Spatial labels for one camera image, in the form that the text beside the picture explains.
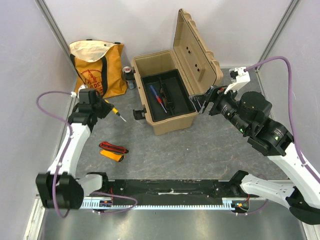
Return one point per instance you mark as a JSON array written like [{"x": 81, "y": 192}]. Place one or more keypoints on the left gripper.
[{"x": 108, "y": 107}]

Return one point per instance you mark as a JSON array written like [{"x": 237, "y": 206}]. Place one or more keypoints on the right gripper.
[{"x": 215, "y": 101}]

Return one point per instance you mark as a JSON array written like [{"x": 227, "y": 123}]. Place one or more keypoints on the yellow handle screwdriver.
[{"x": 115, "y": 111}]

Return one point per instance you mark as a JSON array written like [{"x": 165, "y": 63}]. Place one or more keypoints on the tan plastic tool box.
[{"x": 194, "y": 60}]

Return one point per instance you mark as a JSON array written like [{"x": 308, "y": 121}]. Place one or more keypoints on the black tool tray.
[{"x": 173, "y": 93}]

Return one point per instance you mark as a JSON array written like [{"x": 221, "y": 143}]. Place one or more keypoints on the blue handle screwdriver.
[{"x": 157, "y": 97}]

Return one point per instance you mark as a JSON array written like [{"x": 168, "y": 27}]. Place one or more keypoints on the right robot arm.
[{"x": 250, "y": 116}]

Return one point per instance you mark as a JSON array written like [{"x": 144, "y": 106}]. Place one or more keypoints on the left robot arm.
[{"x": 57, "y": 187}]

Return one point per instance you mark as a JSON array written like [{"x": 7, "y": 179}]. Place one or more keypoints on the energy drink can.
[{"x": 129, "y": 77}]

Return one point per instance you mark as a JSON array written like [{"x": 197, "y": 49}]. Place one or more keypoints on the yellow tote bag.
[{"x": 98, "y": 65}]

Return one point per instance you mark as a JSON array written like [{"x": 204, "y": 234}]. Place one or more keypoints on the yellow utility knife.
[{"x": 111, "y": 155}]

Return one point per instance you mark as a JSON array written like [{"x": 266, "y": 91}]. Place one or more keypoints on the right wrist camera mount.
[{"x": 239, "y": 78}]

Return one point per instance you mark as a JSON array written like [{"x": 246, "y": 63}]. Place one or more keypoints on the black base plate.
[{"x": 157, "y": 187}]

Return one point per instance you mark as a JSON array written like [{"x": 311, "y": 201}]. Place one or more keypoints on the slotted cable duct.
[{"x": 104, "y": 203}]

